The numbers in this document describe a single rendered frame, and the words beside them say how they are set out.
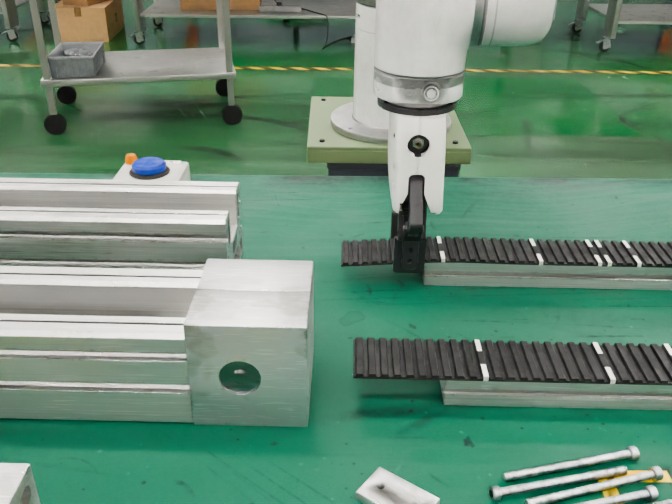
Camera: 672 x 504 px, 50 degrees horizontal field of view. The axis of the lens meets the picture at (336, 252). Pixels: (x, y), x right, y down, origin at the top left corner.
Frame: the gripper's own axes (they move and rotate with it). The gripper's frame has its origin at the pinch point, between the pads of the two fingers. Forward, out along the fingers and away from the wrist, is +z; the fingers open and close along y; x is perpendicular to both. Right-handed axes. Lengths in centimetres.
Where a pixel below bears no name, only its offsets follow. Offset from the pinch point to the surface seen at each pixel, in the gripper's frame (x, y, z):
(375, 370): 3.9, -21.0, 0.5
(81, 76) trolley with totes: 131, 264, 55
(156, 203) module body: 26.7, 2.2, -2.9
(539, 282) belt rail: -13.9, -2.0, 3.3
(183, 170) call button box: 26.3, 14.0, -1.9
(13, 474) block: 24.4, -38.6, -5.6
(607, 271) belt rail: -20.7, -2.0, 1.8
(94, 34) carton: 189, 456, 77
